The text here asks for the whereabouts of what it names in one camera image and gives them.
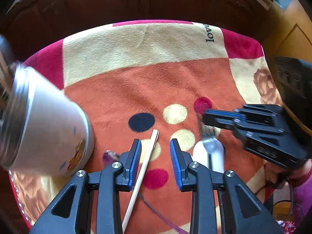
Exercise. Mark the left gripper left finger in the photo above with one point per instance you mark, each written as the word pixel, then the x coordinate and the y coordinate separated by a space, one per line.
pixel 70 210

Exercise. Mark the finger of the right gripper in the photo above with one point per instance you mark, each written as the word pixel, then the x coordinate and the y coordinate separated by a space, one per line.
pixel 221 119

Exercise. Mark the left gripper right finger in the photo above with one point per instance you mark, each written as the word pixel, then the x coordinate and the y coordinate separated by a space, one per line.
pixel 241 211

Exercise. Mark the steel fork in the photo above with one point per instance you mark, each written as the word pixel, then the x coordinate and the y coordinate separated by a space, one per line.
pixel 208 131

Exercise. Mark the white ceramic spoon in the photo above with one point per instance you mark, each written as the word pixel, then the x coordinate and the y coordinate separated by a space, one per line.
pixel 210 152

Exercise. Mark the pale bamboo chopstick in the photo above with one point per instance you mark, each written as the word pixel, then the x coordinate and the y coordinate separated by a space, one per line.
pixel 147 154

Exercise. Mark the white steel utensil canister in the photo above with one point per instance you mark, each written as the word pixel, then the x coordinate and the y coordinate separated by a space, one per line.
pixel 43 132

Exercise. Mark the magenta sleeve right forearm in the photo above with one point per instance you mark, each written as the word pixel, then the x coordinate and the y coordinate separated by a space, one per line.
pixel 301 196

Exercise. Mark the dark wooden kitchen cabinets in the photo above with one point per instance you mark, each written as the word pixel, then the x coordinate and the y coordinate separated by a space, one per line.
pixel 30 25

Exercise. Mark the person's right hand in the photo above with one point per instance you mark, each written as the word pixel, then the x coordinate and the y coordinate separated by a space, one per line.
pixel 296 177

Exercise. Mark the patterned fleece blanket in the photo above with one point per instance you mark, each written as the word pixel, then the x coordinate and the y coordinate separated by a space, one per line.
pixel 133 77

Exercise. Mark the wooden door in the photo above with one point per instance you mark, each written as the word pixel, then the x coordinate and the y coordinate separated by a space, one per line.
pixel 287 49

